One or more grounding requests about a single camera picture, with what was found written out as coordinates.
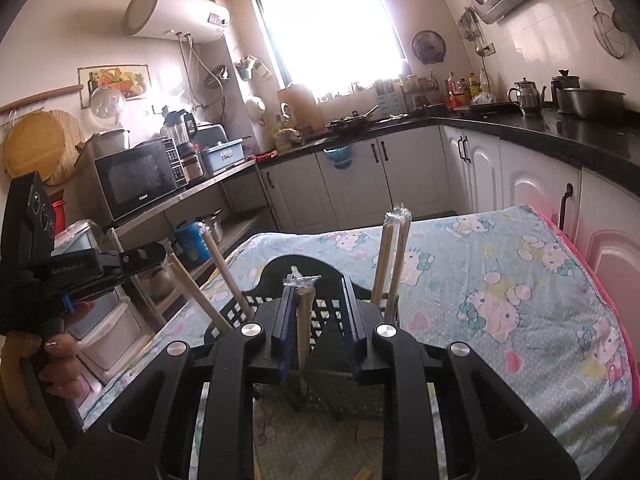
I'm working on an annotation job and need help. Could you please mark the small light-blue drawer organizer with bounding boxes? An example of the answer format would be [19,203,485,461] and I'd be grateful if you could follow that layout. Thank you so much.
[375,80,404,116]

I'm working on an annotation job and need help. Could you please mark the pink blanket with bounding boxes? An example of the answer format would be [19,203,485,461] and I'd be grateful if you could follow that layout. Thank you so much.
[532,209,640,378]

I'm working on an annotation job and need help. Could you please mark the blue plastic bin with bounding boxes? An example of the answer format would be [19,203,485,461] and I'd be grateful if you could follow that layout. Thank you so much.
[200,137,247,177]

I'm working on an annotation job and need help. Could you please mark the steel kettle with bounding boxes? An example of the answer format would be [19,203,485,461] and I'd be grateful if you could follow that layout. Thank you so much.
[507,77,547,117]

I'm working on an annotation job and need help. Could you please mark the steel stock pot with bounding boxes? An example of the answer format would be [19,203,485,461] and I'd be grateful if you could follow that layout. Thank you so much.
[200,209,227,242]

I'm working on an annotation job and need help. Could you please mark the kitchen window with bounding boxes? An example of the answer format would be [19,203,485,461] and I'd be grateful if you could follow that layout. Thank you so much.
[252,0,407,104]

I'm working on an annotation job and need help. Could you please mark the large steel pot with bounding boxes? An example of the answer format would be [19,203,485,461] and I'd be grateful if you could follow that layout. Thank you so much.
[551,70,627,121]

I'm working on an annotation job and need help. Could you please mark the cartoon printed light-blue sheet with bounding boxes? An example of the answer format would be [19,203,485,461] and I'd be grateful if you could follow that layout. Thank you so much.
[82,204,634,480]

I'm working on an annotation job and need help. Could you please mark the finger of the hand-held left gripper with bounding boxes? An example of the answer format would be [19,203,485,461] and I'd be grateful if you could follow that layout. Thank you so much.
[97,241,167,281]
[61,276,132,313]

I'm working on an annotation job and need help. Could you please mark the black frying pan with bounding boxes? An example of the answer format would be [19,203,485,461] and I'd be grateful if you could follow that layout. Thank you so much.
[326,105,380,136]

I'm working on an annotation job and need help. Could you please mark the black microwave oven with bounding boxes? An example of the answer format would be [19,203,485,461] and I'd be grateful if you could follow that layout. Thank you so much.
[94,138,189,222]

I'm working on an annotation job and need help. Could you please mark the blue hanging cabinet bin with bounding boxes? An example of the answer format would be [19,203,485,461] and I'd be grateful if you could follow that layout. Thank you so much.
[323,146,354,169]

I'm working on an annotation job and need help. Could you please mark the red plastic basin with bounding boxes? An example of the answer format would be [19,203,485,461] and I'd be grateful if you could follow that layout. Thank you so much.
[50,199,69,236]

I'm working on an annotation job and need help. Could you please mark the fruit wall poster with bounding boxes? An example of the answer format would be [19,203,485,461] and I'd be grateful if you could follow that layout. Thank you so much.
[77,64,150,109]

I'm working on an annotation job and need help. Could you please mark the water heater hoses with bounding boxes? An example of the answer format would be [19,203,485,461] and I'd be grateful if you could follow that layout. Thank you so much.
[177,32,227,111]

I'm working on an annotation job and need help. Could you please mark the long wooden rolling pin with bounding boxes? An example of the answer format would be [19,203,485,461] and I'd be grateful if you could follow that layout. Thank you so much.
[0,84,85,114]

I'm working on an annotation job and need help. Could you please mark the round bamboo tray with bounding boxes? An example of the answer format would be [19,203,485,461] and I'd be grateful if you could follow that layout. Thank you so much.
[4,109,86,187]

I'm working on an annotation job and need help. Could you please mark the wire mesh skimmer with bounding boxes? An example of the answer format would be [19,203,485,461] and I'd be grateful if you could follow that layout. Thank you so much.
[580,0,629,60]

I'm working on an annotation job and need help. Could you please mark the person's left hand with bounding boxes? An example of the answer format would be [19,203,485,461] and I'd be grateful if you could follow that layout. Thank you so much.
[20,332,86,403]

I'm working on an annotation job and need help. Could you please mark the green wall-mounted holder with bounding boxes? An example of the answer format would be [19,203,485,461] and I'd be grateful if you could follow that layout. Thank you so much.
[236,55,261,81]

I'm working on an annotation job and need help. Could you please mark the beige thermos jug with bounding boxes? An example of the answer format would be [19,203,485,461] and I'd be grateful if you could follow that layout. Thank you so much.
[276,83,321,134]

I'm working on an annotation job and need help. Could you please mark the small wall fan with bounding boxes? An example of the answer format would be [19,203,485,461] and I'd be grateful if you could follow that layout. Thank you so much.
[411,30,446,65]

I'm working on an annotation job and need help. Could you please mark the white cylindrical water heater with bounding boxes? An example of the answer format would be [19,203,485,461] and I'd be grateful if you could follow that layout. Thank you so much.
[124,0,232,41]

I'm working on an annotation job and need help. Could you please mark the plastic drawer unit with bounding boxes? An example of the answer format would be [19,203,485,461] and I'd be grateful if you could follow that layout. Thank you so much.
[52,220,153,383]

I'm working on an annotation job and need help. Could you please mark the metal kitchen shelf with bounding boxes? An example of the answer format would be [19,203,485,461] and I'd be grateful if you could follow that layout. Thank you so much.
[107,160,263,332]

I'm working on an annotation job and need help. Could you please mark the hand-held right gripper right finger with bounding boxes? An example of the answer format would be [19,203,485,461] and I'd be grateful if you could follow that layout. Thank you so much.
[340,276,581,480]

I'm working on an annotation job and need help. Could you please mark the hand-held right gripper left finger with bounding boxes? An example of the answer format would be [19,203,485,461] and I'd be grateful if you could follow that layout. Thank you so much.
[57,280,313,480]

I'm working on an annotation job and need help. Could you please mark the black blender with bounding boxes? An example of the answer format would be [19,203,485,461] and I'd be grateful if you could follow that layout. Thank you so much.
[161,109,202,182]

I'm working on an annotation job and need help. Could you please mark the group of condiment bottles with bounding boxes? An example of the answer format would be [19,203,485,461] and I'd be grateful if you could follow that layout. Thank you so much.
[445,70,494,109]

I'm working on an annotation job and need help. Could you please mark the blue canister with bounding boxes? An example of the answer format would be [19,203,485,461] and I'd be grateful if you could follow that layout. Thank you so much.
[174,221,214,264]

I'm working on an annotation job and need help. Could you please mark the clear round plastic cover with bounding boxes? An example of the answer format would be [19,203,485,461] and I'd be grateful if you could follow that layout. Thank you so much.
[90,85,127,124]

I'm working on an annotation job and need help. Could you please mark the green plastic utensil basket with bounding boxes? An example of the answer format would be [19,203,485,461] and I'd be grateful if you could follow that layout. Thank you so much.
[202,255,402,425]

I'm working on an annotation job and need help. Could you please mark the black kitchen countertop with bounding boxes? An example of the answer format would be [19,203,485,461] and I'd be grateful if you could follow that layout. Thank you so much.
[257,107,640,182]

